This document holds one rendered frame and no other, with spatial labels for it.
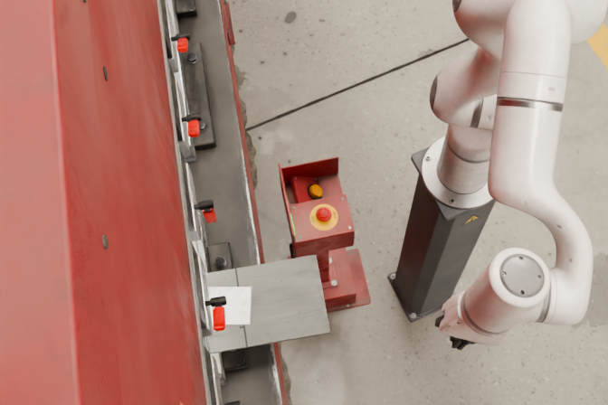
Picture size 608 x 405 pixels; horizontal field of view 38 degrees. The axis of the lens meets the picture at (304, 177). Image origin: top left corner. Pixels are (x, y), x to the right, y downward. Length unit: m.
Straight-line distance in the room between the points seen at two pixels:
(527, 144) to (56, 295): 0.73
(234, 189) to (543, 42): 1.16
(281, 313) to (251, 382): 0.20
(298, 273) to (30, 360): 1.38
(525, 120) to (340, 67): 2.18
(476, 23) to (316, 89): 1.96
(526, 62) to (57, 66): 0.68
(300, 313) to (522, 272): 0.84
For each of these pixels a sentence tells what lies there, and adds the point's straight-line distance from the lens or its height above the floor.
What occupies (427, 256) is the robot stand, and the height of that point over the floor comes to 0.62.
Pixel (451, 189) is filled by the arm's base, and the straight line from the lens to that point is 2.05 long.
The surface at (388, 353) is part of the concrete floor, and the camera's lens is 2.97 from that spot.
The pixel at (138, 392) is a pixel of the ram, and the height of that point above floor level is 2.00.
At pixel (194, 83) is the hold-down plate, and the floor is 0.90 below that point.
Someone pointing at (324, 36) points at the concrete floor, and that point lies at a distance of 3.42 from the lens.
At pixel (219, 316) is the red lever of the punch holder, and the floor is 1.30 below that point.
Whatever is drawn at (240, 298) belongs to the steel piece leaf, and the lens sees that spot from 1.98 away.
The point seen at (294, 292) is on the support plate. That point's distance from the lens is 1.97.
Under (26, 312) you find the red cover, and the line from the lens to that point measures 0.66.
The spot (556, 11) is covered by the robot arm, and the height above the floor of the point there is 1.90.
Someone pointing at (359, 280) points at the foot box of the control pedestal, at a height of 0.01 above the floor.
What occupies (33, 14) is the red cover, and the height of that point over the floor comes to 2.30.
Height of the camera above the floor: 2.90
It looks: 67 degrees down
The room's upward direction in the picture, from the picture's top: 4 degrees counter-clockwise
